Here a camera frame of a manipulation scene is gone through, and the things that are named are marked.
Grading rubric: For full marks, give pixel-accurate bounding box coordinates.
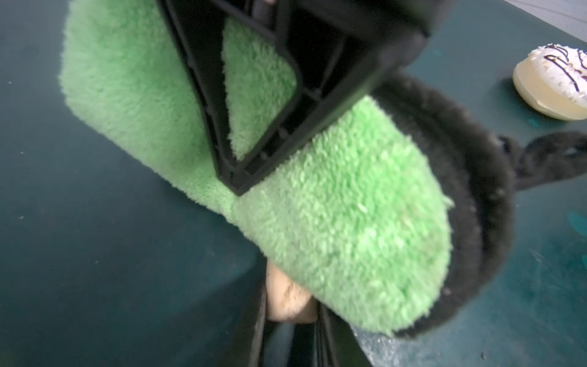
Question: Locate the small sickle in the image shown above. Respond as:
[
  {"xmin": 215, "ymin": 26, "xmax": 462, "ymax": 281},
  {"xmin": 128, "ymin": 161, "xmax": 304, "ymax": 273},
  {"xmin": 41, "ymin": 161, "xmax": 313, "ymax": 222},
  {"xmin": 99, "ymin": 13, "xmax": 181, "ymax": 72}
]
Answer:
[{"xmin": 265, "ymin": 261, "xmax": 318, "ymax": 324}]

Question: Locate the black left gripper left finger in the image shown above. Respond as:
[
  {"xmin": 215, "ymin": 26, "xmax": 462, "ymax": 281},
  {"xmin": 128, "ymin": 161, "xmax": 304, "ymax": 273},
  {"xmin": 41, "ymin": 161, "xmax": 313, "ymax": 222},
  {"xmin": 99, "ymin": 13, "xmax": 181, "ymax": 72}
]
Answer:
[{"xmin": 220, "ymin": 278, "xmax": 267, "ymax": 367}]

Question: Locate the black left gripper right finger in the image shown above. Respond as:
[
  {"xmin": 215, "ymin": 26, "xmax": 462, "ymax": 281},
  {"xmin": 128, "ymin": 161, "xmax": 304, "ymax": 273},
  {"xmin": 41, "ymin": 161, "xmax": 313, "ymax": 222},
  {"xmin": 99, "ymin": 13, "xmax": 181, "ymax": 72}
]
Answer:
[{"xmin": 316, "ymin": 304, "xmax": 371, "ymax": 367}]

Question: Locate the white frosted donut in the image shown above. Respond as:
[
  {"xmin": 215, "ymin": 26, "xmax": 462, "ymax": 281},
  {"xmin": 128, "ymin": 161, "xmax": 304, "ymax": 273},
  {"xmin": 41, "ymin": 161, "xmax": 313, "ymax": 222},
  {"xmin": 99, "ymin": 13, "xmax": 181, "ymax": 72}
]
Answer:
[{"xmin": 512, "ymin": 44, "xmax": 586, "ymax": 121}]

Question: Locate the green and black rag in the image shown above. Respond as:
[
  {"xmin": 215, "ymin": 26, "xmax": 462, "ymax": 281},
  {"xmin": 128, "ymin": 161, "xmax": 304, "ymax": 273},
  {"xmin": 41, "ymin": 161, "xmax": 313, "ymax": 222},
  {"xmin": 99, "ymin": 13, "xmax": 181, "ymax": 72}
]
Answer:
[{"xmin": 61, "ymin": 1, "xmax": 586, "ymax": 336}]

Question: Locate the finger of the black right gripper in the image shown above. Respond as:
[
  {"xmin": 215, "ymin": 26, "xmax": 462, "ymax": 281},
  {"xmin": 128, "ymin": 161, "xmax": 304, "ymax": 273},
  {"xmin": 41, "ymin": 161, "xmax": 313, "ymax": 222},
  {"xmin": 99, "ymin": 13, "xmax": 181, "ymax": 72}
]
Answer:
[{"xmin": 158, "ymin": 1, "xmax": 429, "ymax": 195}]

